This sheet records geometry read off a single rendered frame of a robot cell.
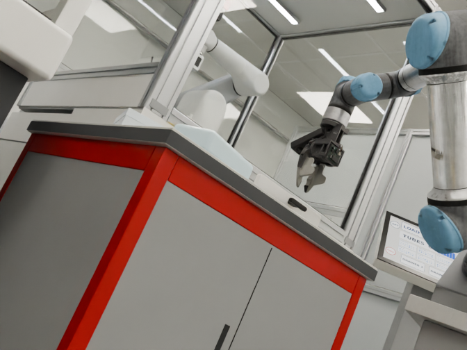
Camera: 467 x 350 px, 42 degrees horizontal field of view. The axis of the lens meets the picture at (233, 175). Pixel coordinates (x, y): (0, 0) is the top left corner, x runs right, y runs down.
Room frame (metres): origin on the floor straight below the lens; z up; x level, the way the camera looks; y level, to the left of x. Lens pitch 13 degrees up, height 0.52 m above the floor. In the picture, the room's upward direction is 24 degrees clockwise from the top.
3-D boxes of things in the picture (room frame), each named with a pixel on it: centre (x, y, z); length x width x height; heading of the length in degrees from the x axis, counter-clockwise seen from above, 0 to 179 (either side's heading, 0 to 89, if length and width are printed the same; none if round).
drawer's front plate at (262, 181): (1.70, -0.18, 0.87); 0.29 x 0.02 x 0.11; 128
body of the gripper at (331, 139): (1.66, -0.21, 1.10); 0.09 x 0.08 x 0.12; 38
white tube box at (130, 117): (1.18, 0.21, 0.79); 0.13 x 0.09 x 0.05; 18
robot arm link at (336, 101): (1.66, -0.21, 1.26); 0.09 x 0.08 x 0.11; 12
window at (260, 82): (1.86, -0.10, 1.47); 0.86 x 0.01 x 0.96; 128
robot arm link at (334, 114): (1.67, -0.21, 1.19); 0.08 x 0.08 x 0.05
